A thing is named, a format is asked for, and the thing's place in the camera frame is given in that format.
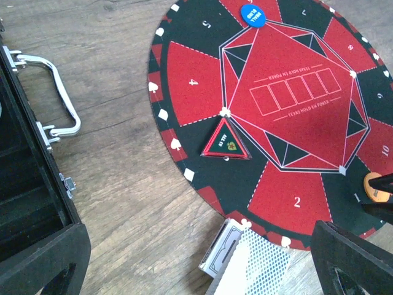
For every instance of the black poker chip case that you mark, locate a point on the black poker chip case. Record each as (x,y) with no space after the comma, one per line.
(36,198)

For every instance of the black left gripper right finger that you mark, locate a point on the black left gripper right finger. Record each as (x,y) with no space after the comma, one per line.
(348,264)

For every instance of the round red black poker mat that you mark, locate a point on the round red black poker mat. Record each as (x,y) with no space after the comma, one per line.
(309,96)

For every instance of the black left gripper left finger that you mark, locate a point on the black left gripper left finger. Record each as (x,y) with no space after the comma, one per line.
(55,265)

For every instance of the blue small blind button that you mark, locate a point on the blue small blind button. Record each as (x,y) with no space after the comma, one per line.
(253,15)

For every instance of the triangular all in marker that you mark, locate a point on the triangular all in marker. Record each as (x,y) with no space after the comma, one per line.
(226,142)

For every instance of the orange big blind button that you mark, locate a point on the orange big blind button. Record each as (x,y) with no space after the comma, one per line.
(377,196)

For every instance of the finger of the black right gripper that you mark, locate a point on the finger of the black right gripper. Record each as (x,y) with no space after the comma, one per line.
(378,189)

